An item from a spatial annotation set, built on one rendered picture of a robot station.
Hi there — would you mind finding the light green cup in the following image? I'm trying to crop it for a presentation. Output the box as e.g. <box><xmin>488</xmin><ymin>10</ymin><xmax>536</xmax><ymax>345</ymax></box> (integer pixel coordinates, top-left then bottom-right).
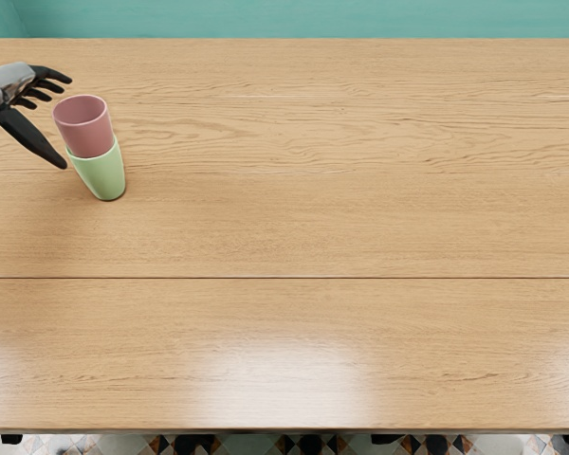
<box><xmin>64</xmin><ymin>134</ymin><xmax>127</xmax><ymax>202</ymax></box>

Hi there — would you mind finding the pink cup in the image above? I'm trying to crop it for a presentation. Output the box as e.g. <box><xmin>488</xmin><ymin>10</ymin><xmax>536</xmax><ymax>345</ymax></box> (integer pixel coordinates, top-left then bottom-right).
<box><xmin>51</xmin><ymin>94</ymin><xmax>115</xmax><ymax>159</ymax></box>

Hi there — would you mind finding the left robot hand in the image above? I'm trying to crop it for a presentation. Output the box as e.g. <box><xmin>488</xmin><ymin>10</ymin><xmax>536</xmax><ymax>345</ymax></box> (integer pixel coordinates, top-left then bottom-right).
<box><xmin>0</xmin><ymin>62</ymin><xmax>74</xmax><ymax>171</ymax></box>

